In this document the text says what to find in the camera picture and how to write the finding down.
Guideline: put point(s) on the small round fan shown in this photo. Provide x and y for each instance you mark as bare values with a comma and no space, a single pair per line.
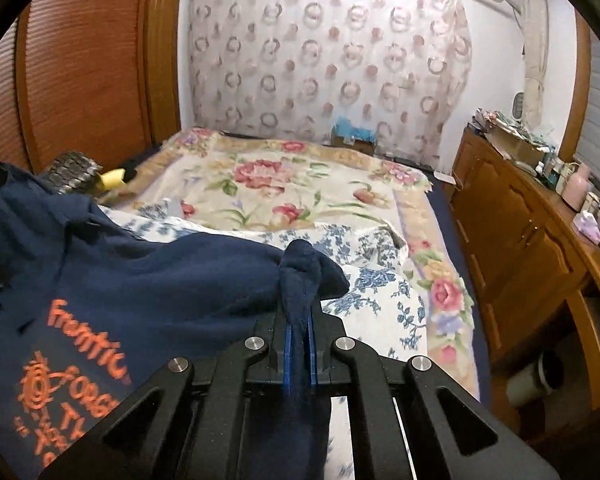
518,106

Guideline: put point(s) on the yellow plush toy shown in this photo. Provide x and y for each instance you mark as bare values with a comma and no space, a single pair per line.
111,179

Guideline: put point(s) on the louvered wooden wardrobe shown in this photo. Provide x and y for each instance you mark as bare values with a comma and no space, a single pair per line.
95,76

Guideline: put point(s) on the purple tissue pack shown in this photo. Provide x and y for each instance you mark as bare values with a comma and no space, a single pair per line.
585,223

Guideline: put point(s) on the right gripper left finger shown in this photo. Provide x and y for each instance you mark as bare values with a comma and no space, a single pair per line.
189,420

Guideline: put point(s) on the blue item box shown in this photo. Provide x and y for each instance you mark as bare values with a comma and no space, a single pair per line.
346,135

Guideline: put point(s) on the pink thermos bottle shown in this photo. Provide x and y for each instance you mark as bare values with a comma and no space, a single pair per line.
576,188

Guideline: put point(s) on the wooden sideboard cabinet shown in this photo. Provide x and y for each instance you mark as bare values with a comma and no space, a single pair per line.
524,255

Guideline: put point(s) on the circle-patterned sheer curtain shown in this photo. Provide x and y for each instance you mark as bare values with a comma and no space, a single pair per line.
392,70

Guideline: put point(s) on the cardboard box with clutter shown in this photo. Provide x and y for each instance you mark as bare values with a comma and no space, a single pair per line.
510,139

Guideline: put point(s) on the grey waste bin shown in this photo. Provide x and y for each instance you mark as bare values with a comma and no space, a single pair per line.
540,378

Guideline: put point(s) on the navy printed t-shirt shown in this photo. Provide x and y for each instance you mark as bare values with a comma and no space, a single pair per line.
89,311

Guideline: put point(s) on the floral beige bedspread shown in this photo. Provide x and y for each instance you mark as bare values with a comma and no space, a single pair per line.
230,184

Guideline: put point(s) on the beige tied window curtain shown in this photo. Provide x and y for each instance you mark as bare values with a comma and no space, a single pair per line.
535,27

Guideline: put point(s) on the blue floral white sheet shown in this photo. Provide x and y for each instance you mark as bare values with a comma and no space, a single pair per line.
381,307

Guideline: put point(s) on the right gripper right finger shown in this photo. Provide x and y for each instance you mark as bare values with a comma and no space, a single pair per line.
411,420

